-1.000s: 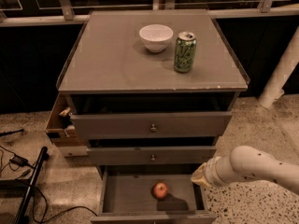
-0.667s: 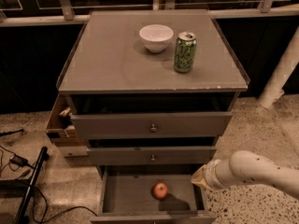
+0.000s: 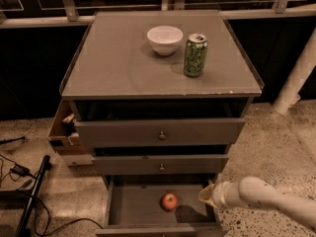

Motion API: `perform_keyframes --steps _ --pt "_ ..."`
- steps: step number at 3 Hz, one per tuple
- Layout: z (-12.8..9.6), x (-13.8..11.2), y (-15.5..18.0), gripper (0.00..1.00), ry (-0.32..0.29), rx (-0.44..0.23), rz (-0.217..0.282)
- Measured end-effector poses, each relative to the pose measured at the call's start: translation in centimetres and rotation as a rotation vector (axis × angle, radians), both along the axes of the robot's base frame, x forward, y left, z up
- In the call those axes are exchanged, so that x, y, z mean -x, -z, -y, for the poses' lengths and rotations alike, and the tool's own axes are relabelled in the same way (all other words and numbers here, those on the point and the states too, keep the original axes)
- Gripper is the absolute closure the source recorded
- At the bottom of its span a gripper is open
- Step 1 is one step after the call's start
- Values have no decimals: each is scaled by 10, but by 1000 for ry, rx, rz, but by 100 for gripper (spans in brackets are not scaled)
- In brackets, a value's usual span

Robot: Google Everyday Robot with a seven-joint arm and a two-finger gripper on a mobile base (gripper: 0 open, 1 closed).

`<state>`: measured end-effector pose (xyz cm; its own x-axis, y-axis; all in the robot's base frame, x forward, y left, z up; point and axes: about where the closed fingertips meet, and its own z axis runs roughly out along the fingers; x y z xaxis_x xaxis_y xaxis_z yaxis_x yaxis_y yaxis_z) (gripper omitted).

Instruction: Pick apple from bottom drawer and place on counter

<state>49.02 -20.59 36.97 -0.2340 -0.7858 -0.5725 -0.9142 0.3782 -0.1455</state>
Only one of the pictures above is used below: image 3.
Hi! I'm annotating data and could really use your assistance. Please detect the grey drawer cabinet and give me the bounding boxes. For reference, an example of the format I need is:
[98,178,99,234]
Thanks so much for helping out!
[59,9,265,237]

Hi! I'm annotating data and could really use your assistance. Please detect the brass top drawer knob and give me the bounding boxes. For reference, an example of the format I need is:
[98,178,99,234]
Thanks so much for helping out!
[158,131,166,140]

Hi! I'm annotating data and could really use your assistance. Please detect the black stand pole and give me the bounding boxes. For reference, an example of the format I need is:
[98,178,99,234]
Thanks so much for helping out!
[13,155,51,237]

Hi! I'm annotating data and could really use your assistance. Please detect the grey drawer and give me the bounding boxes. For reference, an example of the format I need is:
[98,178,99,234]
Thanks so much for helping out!
[96,174,228,237]
[75,118,245,148]
[92,155,228,175]

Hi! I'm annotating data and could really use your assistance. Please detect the metal window railing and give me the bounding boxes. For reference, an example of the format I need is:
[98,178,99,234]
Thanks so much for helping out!
[0,0,315,28]

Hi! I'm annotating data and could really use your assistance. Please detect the middle grey drawer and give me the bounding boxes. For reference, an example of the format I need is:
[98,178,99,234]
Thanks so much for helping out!
[92,155,228,175]

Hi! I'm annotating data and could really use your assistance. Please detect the white ceramic bowl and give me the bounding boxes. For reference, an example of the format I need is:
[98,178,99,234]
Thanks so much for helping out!
[147,26,184,56]

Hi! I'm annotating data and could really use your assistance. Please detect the bottom grey drawer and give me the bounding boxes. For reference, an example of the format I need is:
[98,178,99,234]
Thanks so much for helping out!
[96,174,228,237]

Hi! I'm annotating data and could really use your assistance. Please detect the top grey drawer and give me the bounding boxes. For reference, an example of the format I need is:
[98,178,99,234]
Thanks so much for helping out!
[75,118,245,148]

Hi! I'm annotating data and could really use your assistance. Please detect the brass middle drawer knob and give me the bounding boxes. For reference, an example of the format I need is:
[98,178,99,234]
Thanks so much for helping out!
[159,164,165,172]

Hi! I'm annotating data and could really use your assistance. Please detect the red apple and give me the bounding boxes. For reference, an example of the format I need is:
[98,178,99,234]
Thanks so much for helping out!
[160,193,178,211]

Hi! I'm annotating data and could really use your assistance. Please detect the black power adapter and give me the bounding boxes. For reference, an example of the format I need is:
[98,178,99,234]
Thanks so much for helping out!
[10,165,30,177]

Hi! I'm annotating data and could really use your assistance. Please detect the black floor cable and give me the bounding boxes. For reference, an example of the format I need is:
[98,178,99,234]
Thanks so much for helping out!
[31,195,105,237]

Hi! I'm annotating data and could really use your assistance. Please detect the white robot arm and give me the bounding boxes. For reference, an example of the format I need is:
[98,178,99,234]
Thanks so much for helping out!
[198,30,316,231]

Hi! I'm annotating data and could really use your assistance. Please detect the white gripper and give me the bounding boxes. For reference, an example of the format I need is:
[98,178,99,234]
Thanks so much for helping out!
[197,182,228,209]

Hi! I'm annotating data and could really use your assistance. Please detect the green soda can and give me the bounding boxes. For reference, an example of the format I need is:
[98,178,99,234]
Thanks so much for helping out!
[184,33,208,77]

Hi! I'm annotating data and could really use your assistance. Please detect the cardboard box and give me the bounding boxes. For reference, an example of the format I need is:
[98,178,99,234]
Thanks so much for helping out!
[47,101,92,167]

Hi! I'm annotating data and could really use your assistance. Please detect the brass drawer knob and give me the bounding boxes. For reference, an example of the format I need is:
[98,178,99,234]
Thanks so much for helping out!
[159,164,165,172]
[158,131,166,140]

